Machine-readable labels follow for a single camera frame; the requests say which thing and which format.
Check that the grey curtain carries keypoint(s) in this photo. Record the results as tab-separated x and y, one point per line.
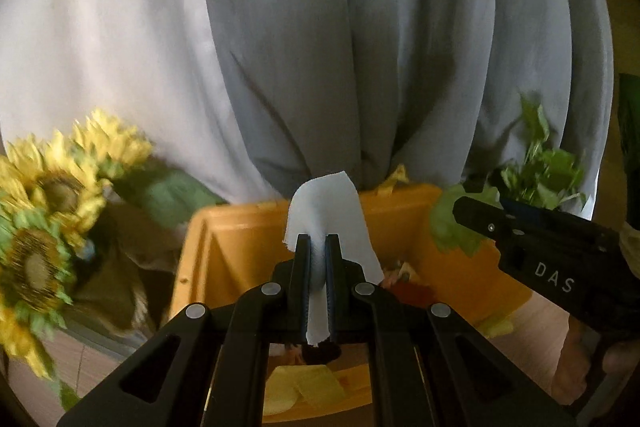
375	32

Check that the yellow cloth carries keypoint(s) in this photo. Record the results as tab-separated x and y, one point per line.
300	387

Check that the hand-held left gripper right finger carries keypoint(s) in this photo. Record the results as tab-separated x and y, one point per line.
331	272

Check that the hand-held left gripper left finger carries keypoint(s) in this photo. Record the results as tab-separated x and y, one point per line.
306	272

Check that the orange plastic crate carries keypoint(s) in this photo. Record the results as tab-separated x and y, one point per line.
240	237

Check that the red round soft item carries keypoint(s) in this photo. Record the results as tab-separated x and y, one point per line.
417	294

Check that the white sheer curtain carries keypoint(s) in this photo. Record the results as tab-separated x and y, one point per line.
100	32

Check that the person's right hand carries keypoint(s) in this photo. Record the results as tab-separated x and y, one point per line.
582	357

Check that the sunflower bouquet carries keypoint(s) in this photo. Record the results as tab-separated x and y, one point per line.
45	217

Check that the white cloth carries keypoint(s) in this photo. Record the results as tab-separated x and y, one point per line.
325	207

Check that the potted green plant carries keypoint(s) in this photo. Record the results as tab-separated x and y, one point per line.
545	172

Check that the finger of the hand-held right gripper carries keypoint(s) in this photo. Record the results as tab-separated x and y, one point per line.
480	217

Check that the yellow ribbon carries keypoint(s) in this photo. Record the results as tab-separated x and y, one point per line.
395	179

